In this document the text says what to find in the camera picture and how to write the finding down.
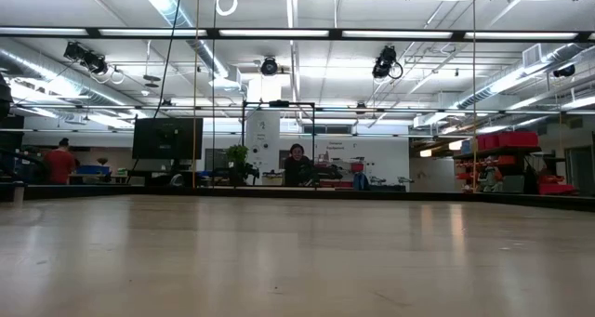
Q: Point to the small black robot arm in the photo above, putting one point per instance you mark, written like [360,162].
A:
[325,170]

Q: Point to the person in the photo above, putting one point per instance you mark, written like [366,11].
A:
[296,166]
[59,163]

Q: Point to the small potted plant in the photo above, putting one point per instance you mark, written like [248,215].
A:
[237,153]

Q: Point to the black ceiling spotlight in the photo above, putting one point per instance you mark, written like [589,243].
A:
[385,61]
[269,67]
[88,59]

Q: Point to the black monitor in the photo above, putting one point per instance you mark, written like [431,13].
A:
[167,138]

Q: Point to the red storage shelves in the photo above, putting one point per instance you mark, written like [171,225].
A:
[511,140]

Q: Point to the thin black frame stand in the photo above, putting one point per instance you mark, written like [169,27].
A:
[279,103]

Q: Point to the silver ventilation duct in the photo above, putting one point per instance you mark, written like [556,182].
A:
[511,75]
[56,75]

